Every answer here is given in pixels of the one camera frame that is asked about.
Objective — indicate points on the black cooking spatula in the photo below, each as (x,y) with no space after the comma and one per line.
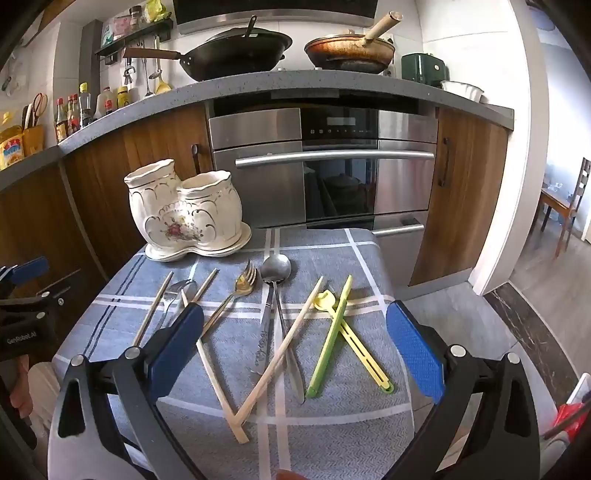
(250,27)

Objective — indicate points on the red label sauce bottle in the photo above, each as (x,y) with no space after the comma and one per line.
(74,117)
(61,124)

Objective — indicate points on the yellow snack bag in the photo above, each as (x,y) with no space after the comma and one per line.
(156,10)

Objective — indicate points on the black wall shelf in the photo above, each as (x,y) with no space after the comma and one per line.
(138,39)

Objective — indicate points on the white ceramic utensil holder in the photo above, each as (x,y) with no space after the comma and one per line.
(184,217)

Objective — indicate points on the clear bottle red label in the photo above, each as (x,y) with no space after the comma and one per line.
(105,104)

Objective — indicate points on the yellow ladle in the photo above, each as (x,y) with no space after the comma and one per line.
(162,85)

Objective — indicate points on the wooden cabinet door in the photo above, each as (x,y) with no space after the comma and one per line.
(115,157)
(466,207)

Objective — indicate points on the person's left hand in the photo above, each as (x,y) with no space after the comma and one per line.
(21,392)

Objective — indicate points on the silver spoon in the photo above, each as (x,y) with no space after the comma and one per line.
(275,270)

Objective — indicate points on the black range hood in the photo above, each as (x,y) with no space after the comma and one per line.
(277,11)

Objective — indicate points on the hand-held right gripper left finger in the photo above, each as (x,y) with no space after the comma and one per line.
(178,344)

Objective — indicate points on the wooden knife block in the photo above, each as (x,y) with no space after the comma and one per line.
(33,138)

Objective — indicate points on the silver fork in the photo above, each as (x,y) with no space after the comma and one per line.
(178,290)

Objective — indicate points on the stainless built-in oven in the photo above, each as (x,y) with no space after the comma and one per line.
(346,184)

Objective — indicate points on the wooden chopstick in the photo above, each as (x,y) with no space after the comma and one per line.
(217,378)
(205,287)
(295,327)
(154,307)

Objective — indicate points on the yellow cooking oil bottle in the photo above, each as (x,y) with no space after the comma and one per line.
(11,150)

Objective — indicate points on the grey plaid tablecloth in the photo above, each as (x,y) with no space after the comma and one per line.
(323,438)

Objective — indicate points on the white bowl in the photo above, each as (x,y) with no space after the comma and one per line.
(461,88)

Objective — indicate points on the yellow squeeze bottle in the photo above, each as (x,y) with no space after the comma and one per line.
(122,98)

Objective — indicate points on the green chopstick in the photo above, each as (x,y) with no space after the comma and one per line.
(328,350)

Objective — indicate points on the grey kitchen countertop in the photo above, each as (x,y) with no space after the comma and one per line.
(184,94)

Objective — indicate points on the gold fork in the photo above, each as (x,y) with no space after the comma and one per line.
(244,284)

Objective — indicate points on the dark sauce bottle yellow cap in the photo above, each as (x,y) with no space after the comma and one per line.
(86,108)

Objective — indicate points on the stainless drawer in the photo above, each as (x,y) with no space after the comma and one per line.
(397,249)

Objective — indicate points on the pink box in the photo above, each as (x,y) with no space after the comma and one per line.
(122,26)

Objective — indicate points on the dark green kitchen appliance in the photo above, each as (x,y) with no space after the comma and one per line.
(422,69)

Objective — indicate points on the yellow plastic spoon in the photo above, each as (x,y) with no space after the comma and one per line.
(364,356)

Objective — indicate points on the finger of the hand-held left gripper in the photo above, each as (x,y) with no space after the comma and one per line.
(28,271)
(57,287)

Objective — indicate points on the white ceramic holder saucer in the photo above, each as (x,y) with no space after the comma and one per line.
(203,251)

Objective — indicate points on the black wok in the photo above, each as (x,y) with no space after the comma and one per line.
(231,55)

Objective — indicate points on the red plastic bag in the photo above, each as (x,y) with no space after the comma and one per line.
(570,417)

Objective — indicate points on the silver ladle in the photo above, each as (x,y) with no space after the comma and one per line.
(148,87)

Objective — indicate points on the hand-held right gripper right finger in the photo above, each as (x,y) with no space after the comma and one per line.
(415,346)

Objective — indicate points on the wooden chair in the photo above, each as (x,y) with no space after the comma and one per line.
(565,207)

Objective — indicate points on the person's left forearm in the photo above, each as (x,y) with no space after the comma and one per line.
(41,406)

